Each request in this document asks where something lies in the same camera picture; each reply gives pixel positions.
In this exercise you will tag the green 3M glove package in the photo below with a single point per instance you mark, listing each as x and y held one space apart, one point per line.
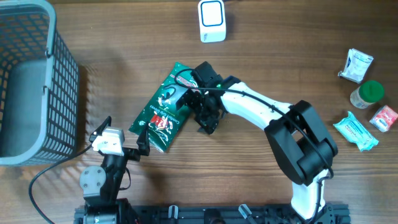
163 119

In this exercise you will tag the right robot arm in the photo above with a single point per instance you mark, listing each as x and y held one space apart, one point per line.
301 144

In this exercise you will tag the grey plastic mesh basket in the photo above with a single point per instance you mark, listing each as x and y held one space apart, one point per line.
39 86

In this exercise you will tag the white barcode scanner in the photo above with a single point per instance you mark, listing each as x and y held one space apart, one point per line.
212 21

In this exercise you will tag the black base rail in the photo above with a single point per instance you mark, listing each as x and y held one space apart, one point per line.
276 213

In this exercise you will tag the white blue plaster pack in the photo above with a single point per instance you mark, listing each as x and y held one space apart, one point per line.
357 64

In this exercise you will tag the teal tissue pack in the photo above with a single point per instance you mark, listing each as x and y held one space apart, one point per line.
354 132

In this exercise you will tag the green lid jar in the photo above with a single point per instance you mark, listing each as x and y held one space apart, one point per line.
367 94

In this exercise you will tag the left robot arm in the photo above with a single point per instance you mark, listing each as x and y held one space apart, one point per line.
101 184

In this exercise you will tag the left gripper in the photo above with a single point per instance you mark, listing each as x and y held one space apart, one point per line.
134 155

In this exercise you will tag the small red white box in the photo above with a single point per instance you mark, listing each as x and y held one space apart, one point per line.
384 118

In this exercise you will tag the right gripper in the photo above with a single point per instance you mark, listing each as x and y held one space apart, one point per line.
208 122

